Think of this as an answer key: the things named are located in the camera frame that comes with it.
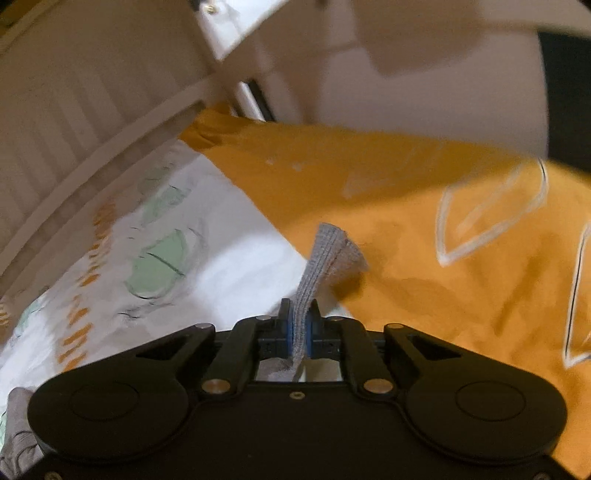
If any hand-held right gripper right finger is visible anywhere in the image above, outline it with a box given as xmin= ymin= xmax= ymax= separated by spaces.
xmin=307 ymin=299 xmax=463 ymax=398

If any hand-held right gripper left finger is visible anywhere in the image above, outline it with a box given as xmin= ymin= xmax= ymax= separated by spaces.
xmin=134 ymin=299 xmax=294 ymax=398

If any grey knit sweater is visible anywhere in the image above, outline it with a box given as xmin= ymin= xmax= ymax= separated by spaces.
xmin=0 ymin=222 xmax=370 ymax=480

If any white orange leaf-printed bed cover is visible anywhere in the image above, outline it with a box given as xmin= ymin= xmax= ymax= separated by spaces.
xmin=0 ymin=104 xmax=591 ymax=478

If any beige wooden bed frame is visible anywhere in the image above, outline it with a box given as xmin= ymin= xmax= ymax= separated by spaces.
xmin=0 ymin=0 xmax=278 ymax=301

